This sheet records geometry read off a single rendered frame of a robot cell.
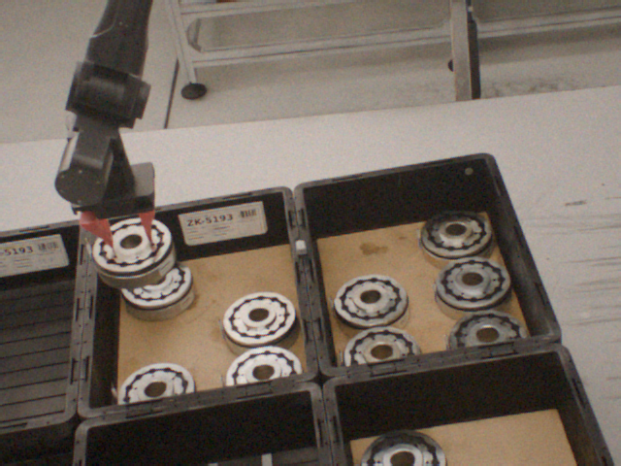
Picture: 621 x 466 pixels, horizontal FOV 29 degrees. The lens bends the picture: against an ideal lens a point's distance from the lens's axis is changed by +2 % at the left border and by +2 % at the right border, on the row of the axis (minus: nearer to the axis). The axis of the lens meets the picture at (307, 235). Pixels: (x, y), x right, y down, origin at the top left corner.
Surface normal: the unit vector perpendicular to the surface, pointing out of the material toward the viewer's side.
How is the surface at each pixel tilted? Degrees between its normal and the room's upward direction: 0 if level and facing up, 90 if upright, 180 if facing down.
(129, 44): 82
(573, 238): 0
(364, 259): 0
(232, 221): 90
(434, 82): 0
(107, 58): 82
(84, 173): 93
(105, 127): 27
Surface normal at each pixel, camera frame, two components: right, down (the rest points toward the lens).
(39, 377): -0.13, -0.76
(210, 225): 0.10, 0.63
